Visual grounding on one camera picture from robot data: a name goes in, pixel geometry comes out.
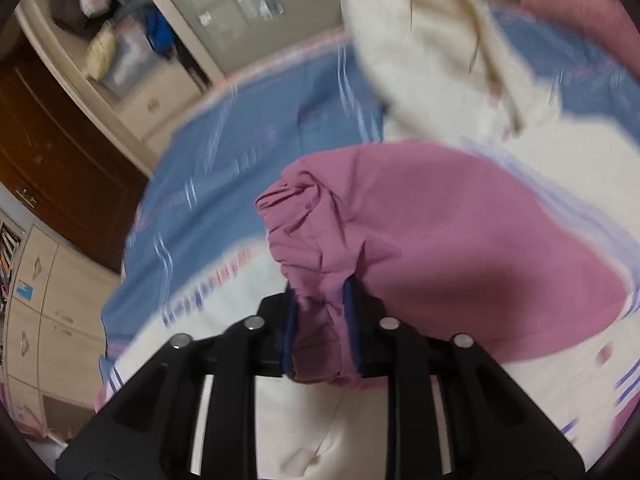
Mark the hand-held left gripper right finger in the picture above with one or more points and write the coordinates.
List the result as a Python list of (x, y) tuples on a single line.
[(351, 325)]

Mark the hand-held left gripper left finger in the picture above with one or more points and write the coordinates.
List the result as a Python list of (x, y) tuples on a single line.
[(286, 340)]

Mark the pink garment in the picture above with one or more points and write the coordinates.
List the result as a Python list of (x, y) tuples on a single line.
[(425, 240)]

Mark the blue plaid bed sheet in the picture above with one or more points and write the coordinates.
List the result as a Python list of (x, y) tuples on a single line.
[(260, 125)]

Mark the light wooden cabinet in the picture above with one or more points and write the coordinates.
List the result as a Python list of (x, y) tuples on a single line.
[(65, 320)]

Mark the brown wooden door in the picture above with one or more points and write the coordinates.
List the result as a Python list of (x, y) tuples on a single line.
[(60, 160)]

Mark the cream garment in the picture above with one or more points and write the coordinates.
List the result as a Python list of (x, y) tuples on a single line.
[(425, 45)]

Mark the wardrobe with glass sliding doors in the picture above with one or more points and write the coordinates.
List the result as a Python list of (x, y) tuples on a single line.
[(225, 35)]

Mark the clear storage box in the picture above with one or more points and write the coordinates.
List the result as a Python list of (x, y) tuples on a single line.
[(127, 67)]

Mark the blue bag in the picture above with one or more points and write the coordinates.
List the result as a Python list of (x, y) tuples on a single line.
[(159, 30)]

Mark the yellow cloth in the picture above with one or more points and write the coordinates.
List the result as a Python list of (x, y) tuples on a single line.
[(100, 50)]

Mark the pink quilt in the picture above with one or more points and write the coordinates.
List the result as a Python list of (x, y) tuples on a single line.
[(575, 5)]

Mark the dark brown pillow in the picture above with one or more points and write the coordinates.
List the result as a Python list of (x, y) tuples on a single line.
[(67, 5)]

